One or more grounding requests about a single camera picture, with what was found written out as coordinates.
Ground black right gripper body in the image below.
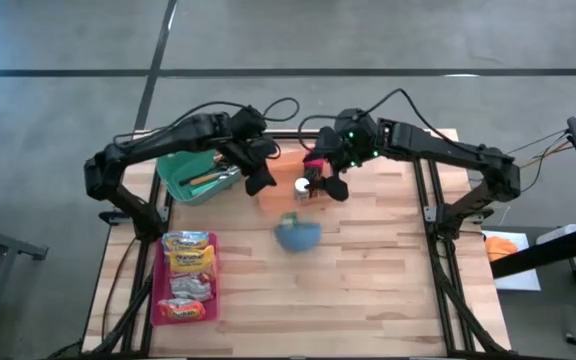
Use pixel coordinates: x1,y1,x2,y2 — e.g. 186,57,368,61
335,109,384,169

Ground white orange ramen packet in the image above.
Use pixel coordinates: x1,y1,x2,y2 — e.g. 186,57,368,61
156,297,207,323

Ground blue bowl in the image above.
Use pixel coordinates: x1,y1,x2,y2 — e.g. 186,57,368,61
273,221,323,254

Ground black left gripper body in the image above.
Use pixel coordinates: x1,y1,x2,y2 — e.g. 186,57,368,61
237,137,282,174

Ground orange handled metal spoon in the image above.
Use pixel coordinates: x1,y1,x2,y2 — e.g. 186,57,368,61
180,170,224,187

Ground thin coloured cables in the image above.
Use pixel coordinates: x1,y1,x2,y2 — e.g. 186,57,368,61
507,128,574,194

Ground orange plastic tray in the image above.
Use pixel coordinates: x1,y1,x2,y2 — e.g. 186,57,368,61
256,148,333,215

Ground yellow ramen noodle packet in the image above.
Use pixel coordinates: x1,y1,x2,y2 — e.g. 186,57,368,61
164,244,218,275

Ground red yellow ramen packet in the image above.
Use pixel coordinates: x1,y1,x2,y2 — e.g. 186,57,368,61
168,272,216,303

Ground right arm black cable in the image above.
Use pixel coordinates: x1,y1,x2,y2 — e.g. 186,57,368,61
297,88,484,157

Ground blue ramen noodle packet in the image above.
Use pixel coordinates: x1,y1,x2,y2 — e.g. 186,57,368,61
161,230,211,252

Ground white board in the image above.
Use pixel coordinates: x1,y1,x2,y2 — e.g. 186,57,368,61
481,229,542,292

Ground orange cloth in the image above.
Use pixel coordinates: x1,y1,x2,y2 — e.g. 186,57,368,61
484,235,519,263

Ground pink plastic tray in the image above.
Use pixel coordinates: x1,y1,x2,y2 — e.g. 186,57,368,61
149,230,221,327

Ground white plastic bin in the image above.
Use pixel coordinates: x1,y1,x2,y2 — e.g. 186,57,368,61
535,223,576,246

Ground green plastic storage bin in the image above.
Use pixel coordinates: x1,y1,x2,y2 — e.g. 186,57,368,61
155,148,243,206

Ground black aluminium table frame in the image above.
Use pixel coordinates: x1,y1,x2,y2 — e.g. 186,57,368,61
117,119,512,359

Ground white lid spice jar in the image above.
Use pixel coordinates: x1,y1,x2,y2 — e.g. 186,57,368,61
293,177,312,202

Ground long black arm cable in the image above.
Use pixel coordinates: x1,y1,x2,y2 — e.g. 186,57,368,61
112,101,249,146

